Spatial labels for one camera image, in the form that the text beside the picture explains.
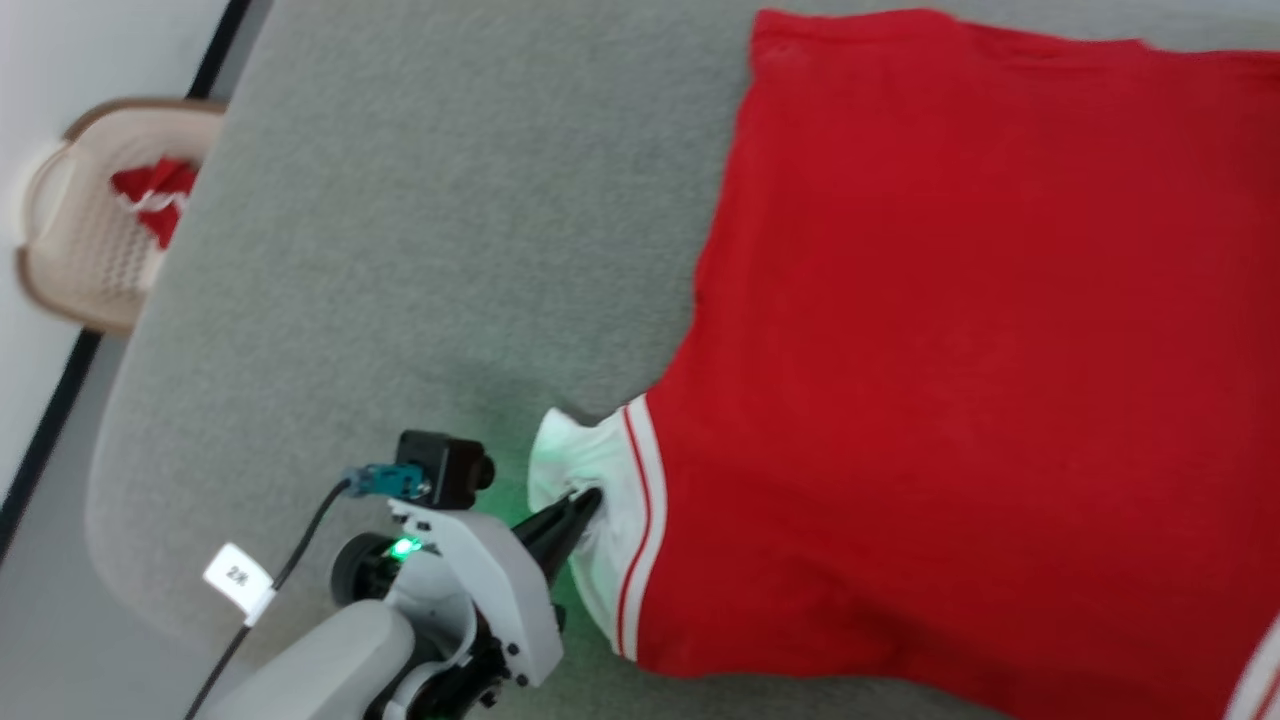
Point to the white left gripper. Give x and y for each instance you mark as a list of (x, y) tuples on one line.
[(480, 600)]

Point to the red and white jersey shirt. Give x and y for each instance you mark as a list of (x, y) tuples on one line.
[(950, 350)]

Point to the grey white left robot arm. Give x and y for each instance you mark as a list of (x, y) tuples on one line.
[(320, 660)]

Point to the crumpled red white garment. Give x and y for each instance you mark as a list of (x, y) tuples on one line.
[(160, 195)]

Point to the grey fabric sofa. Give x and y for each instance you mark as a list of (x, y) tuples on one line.
[(400, 250)]

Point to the black skirting strip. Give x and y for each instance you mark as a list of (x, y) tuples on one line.
[(48, 420)]

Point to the beige plastic laundry basket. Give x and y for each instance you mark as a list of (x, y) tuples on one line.
[(90, 265)]

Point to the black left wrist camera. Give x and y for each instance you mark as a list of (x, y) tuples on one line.
[(445, 465)]

